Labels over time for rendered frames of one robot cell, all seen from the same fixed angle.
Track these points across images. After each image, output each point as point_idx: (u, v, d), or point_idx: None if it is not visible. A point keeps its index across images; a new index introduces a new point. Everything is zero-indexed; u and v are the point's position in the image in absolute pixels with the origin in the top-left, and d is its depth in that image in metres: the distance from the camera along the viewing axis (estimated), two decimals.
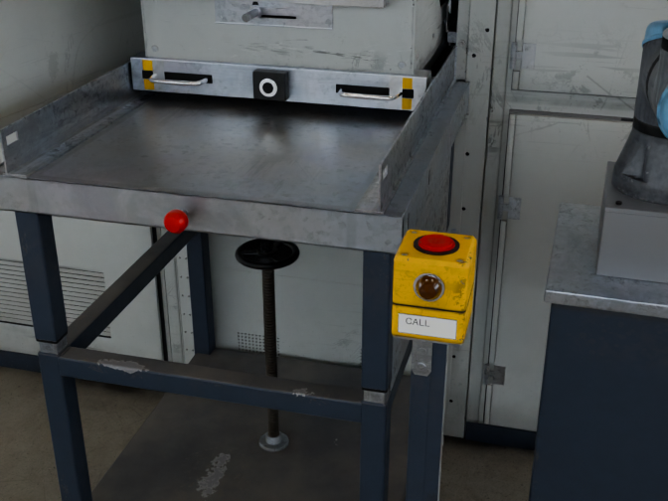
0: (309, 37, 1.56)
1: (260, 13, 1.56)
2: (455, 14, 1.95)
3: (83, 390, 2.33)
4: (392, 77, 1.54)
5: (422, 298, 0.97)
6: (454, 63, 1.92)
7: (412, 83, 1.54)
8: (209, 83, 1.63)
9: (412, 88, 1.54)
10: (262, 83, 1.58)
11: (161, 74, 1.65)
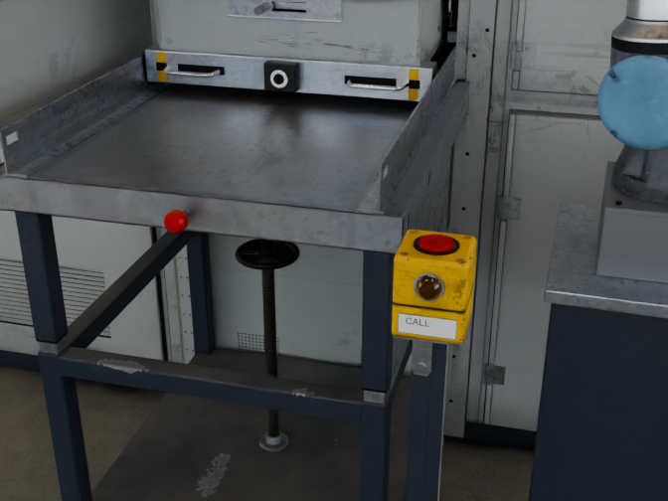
0: (319, 30, 1.61)
1: (271, 6, 1.61)
2: None
3: (83, 390, 2.33)
4: (399, 68, 1.59)
5: (422, 298, 0.97)
6: (454, 63, 1.92)
7: (417, 75, 1.59)
8: (221, 75, 1.68)
9: (417, 80, 1.59)
10: (273, 75, 1.63)
11: (175, 66, 1.70)
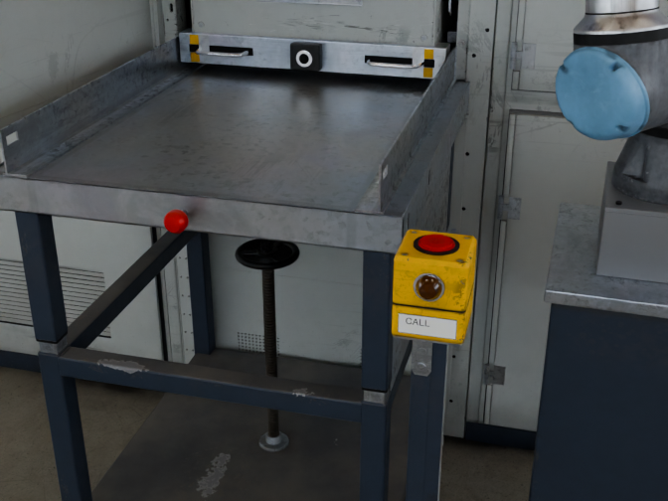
0: (341, 13, 1.75)
1: None
2: None
3: (83, 390, 2.33)
4: (415, 48, 1.73)
5: (422, 298, 0.97)
6: None
7: (432, 54, 1.72)
8: (250, 55, 1.82)
9: (432, 59, 1.73)
10: (299, 55, 1.76)
11: (206, 48, 1.83)
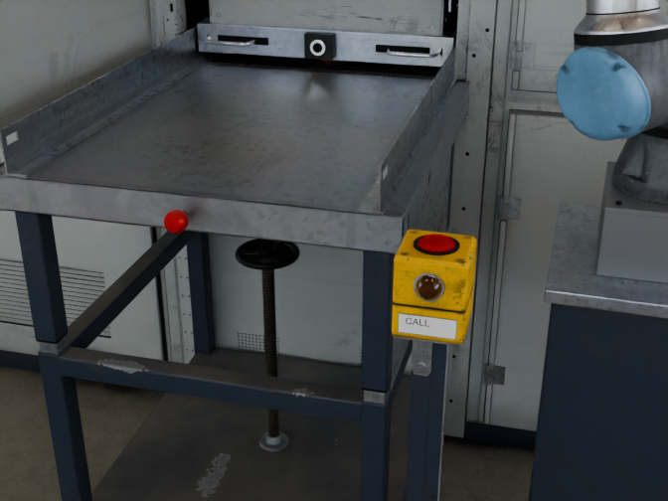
0: (353, 4, 1.83)
1: None
2: None
3: (83, 390, 2.33)
4: (432, 38, 1.80)
5: (422, 298, 0.97)
6: None
7: None
8: (265, 45, 1.90)
9: None
10: (313, 44, 1.84)
11: (215, 37, 1.92)
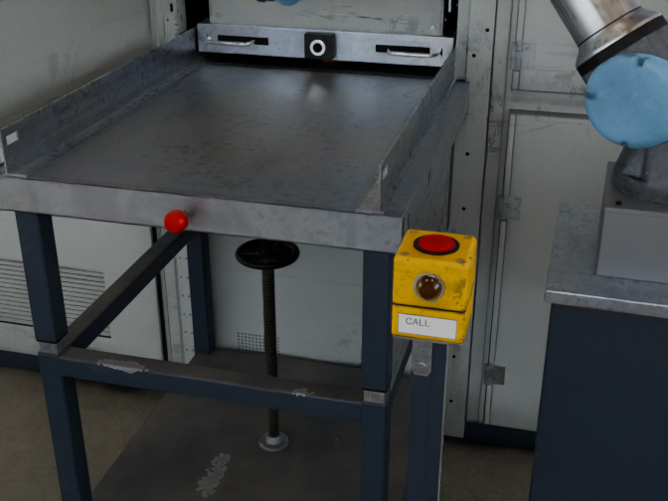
0: (353, 4, 1.83)
1: None
2: None
3: (83, 390, 2.33)
4: (432, 38, 1.80)
5: (422, 298, 0.97)
6: None
7: None
8: (265, 45, 1.90)
9: None
10: (313, 44, 1.84)
11: (215, 37, 1.92)
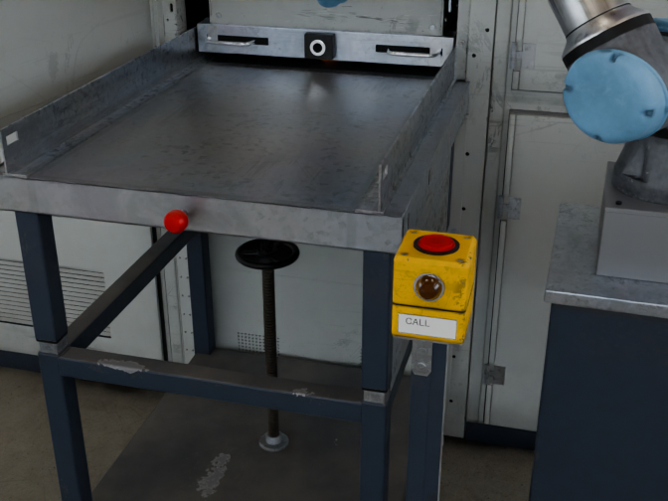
0: (353, 4, 1.83)
1: None
2: None
3: (83, 390, 2.33)
4: (432, 38, 1.80)
5: (422, 298, 0.97)
6: None
7: None
8: (265, 45, 1.90)
9: None
10: (313, 44, 1.84)
11: (215, 37, 1.92)
